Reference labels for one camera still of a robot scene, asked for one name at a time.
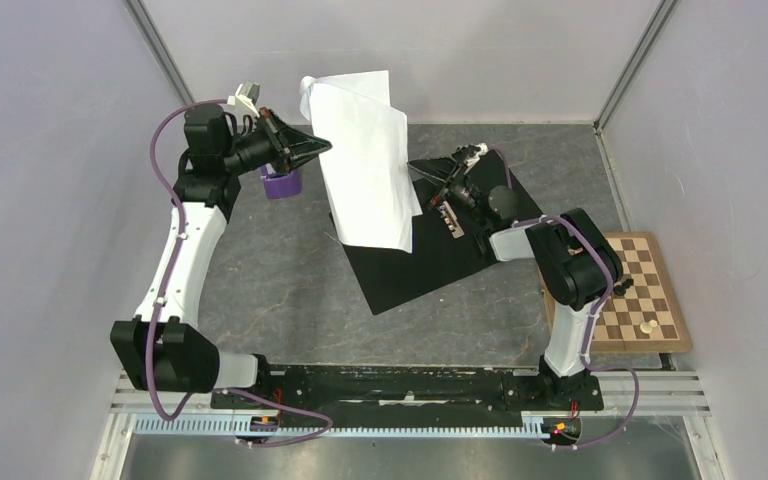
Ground purple metronome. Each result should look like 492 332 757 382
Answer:
260 164 303 200

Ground black chess piece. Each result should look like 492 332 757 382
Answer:
613 278 634 297

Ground white paper sheets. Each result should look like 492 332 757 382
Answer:
300 70 422 253

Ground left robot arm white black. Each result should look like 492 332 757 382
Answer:
110 100 332 408

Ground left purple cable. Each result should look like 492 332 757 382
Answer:
145 99 334 449

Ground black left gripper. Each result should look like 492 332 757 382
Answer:
222 109 332 177

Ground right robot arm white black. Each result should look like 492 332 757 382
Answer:
408 143 624 408

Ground black folder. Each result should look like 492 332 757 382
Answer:
343 150 543 315

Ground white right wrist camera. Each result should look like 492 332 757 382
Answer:
461 143 489 165

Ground white chess piece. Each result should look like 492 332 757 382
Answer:
639 320 659 335

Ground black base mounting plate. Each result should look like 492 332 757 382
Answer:
210 362 605 429

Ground aluminium frame rail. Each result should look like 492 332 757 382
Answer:
111 371 711 439

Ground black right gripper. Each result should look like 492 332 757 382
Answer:
394 147 490 229

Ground wooden chessboard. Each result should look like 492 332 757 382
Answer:
539 231 694 355

